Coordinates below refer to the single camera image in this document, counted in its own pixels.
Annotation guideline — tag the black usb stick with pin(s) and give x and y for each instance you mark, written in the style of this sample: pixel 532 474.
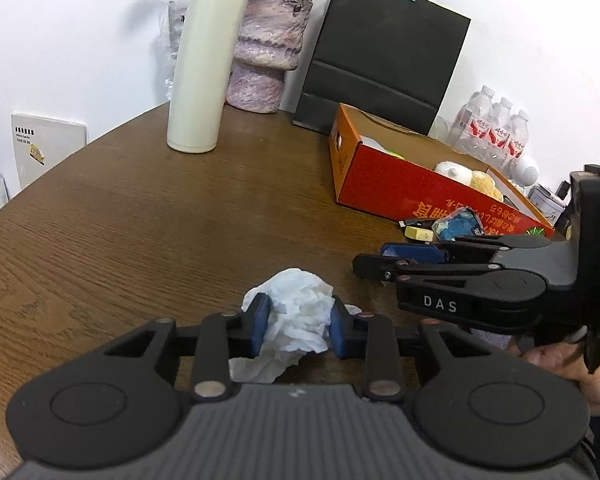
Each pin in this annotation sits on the black usb stick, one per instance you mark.
pixel 415 223

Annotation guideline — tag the clear plastic wrap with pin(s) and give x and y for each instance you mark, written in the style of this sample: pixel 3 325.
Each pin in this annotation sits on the clear plastic wrap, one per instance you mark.
pixel 441 127

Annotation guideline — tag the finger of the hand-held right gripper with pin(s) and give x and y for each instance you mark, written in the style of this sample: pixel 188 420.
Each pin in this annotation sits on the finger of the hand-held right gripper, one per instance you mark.
pixel 370 266
pixel 415 251

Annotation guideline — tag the small black bottle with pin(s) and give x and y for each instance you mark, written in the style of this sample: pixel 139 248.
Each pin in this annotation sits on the small black bottle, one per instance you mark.
pixel 563 190

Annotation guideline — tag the white plush toy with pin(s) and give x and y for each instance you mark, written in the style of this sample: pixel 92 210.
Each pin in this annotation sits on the white plush toy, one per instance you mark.
pixel 452 169

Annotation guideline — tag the black paper bag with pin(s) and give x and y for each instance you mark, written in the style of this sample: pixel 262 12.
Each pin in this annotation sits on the black paper bag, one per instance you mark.
pixel 380 50

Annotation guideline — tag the blue crinkled packet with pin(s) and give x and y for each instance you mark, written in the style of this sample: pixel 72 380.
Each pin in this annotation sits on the blue crinkled packet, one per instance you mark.
pixel 457 224

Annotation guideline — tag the white plastic box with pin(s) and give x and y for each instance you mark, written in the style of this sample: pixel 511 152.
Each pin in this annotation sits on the white plastic box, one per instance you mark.
pixel 375 143

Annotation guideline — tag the white robot figure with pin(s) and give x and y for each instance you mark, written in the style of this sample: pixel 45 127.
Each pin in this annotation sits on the white robot figure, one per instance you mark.
pixel 525 170

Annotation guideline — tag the yellow plush toy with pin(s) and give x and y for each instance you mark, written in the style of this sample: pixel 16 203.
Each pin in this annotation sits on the yellow plush toy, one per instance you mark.
pixel 486 185

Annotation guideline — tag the grey tin box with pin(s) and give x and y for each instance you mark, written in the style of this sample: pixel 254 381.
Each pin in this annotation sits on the grey tin box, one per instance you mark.
pixel 545 202

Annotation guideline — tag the yellow eraser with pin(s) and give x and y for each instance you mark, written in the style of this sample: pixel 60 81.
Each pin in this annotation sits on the yellow eraser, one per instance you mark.
pixel 419 234

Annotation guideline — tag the cream thermos bottle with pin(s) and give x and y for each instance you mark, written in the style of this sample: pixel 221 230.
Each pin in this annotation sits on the cream thermos bottle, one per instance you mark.
pixel 200 85

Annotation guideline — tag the wooden desktop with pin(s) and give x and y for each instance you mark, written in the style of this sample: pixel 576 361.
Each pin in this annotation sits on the wooden desktop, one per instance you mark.
pixel 130 235

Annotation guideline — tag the white booklet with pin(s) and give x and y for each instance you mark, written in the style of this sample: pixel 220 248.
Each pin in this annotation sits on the white booklet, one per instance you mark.
pixel 45 145

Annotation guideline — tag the red cardboard box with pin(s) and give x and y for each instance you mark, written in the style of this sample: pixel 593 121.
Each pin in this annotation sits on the red cardboard box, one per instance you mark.
pixel 380 180

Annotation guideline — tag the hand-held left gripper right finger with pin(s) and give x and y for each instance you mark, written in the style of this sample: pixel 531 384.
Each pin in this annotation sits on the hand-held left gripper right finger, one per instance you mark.
pixel 337 330

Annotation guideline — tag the person's right hand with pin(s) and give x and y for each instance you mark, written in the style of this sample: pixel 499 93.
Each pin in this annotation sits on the person's right hand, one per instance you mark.
pixel 555 360

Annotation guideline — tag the purple ceramic vase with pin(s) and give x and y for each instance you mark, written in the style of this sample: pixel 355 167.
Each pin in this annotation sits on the purple ceramic vase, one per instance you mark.
pixel 265 50

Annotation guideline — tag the clear printed plastic bag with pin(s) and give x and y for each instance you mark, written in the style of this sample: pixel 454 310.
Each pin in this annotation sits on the clear printed plastic bag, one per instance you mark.
pixel 172 35

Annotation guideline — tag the white tissue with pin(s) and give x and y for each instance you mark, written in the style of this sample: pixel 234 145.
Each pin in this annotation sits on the white tissue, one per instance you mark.
pixel 300 305

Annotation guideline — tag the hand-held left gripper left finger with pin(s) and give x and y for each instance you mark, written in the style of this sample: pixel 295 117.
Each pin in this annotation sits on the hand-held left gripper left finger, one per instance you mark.
pixel 260 322

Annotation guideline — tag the clear water bottle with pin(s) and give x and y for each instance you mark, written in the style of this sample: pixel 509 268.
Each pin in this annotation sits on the clear water bottle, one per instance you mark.
pixel 517 140
pixel 472 120
pixel 500 127

